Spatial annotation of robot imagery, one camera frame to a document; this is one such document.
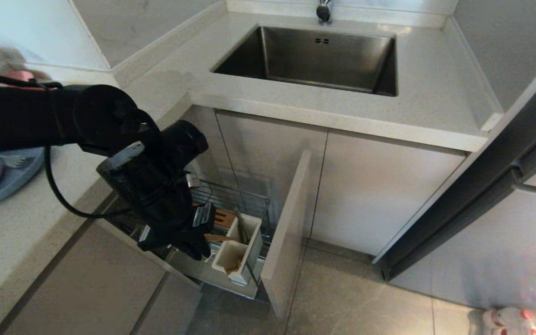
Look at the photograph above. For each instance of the grey refrigerator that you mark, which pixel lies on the grey refrigerator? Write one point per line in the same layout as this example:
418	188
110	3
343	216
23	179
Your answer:
491	209

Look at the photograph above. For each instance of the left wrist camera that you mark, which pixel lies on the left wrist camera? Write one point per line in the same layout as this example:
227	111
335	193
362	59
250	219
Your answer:
120	160

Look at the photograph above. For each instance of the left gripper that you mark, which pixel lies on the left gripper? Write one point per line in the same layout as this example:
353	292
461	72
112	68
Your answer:
165	195

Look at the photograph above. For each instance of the silver fork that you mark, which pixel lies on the silver fork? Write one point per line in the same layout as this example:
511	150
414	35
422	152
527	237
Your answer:
16	161

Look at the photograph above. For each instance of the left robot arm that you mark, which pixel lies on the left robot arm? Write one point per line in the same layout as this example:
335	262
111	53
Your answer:
21	116

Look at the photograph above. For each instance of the blue plate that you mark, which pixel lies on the blue plate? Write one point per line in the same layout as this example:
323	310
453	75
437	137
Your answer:
14	179

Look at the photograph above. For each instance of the pink dish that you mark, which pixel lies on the pink dish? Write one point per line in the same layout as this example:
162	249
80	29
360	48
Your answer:
26	76

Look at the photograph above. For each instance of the chrome faucet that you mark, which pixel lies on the chrome faucet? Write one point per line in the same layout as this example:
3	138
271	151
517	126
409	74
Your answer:
324	11

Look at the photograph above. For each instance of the wooden utensil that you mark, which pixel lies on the wooden utensil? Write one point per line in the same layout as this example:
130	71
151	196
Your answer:
221	237

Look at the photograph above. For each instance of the white utensil holder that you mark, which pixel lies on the white utensil holder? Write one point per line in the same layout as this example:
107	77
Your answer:
252	246

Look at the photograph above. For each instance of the beige cabinet door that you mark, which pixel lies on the beige cabinet door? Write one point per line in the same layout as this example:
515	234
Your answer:
379	195

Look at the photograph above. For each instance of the pull-out rack front panel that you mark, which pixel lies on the pull-out rack front panel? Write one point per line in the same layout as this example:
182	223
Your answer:
286	232

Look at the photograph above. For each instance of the grey cabinet drawer front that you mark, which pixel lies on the grey cabinet drawer front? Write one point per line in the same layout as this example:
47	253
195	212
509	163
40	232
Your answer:
86	284
170	307

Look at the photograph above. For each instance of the stainless steel sink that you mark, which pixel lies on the stainless steel sink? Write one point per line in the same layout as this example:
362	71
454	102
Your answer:
324	58

